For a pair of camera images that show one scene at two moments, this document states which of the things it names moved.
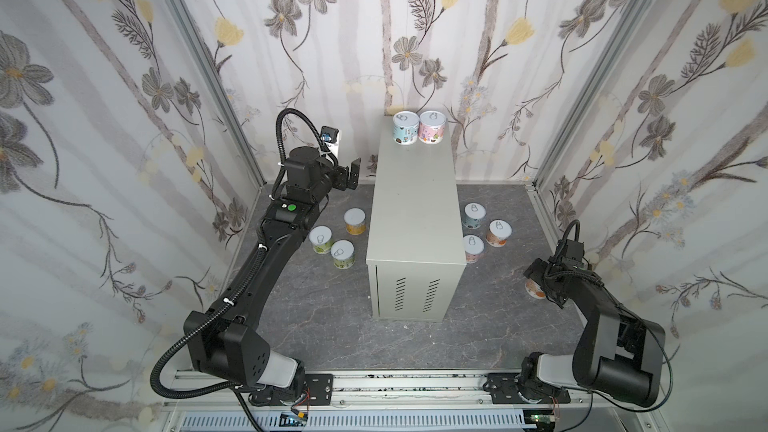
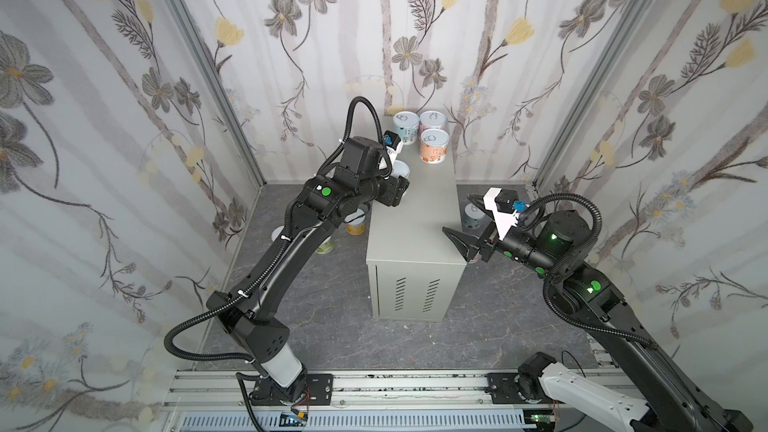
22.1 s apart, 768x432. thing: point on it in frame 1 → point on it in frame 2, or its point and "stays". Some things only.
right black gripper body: x=541 y=279 → x=485 y=245
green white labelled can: x=343 y=253 → x=401 y=168
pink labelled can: x=431 y=127 stays
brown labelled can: x=534 y=289 → x=434 y=145
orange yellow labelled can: x=354 y=219 stays
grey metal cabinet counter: x=416 y=250 stays
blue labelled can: x=405 y=127 stays
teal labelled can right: x=473 y=214 stays
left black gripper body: x=338 y=178 → x=389 y=192
